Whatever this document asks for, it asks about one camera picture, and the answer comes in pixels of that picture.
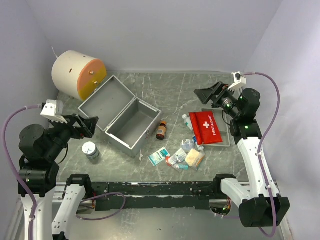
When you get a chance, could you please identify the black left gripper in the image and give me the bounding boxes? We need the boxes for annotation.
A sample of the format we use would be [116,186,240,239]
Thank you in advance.
[44,111,99,159]

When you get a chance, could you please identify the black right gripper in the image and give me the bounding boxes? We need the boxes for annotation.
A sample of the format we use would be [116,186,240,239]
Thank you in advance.
[193,81,241,119]

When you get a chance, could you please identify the red first aid pouch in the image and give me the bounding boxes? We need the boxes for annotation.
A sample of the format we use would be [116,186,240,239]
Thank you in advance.
[189,111,223,145]

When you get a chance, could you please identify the clear bag with mask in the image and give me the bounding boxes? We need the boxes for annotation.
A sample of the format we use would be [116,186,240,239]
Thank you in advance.
[180,139,195,153]

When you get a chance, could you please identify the beige gauze packet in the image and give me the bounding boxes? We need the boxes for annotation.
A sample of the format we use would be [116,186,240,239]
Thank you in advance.
[185,149,205,168]

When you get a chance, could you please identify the printed clear plastic packet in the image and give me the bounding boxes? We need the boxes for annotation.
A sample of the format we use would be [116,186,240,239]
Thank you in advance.
[165,148,187,167]

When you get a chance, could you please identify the teal wipe sachet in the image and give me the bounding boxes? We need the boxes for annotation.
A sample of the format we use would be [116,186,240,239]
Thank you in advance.
[148,147,171,167]

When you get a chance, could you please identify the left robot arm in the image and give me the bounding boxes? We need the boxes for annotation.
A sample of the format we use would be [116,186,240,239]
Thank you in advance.
[18,114,99,240]

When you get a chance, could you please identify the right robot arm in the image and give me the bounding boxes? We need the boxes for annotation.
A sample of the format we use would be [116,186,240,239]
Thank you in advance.
[194,82,290,228]

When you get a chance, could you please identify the brown medicine bottle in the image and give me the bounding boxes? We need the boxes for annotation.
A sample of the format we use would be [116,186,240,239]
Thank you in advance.
[156,120,167,140]

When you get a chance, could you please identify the grey divided tray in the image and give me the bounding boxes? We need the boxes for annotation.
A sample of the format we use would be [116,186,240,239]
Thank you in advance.
[201,108,231,148]

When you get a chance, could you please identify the white round jar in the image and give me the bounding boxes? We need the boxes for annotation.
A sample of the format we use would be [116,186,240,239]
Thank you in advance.
[82,141,100,160]

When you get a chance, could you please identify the small white plastic bottle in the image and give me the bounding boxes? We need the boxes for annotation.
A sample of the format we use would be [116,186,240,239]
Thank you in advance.
[182,114,193,131]

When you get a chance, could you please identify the white cylinder with orange face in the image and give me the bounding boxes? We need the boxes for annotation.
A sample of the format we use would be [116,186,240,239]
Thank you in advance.
[51,50,107,101]

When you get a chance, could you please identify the grey metal case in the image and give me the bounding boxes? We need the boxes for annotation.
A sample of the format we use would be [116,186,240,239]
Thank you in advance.
[78,75,162,158]

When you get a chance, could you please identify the teal capped tube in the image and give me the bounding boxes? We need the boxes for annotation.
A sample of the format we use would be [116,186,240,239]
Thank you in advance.
[174,163,189,171]

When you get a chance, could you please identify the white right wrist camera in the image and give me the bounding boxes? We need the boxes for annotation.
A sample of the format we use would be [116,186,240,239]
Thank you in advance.
[228,71,247,92]

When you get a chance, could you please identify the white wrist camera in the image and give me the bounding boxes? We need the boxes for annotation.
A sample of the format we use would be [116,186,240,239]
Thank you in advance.
[40,99,68,124]
[228,71,247,92]

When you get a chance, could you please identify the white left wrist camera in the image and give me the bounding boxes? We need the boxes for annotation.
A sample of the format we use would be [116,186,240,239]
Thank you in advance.
[40,99,68,124]

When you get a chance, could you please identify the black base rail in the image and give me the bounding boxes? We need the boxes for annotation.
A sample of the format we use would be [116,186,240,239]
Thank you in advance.
[66,174,237,212]

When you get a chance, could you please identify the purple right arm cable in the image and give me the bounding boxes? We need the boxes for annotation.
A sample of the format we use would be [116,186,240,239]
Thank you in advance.
[243,72,280,238]

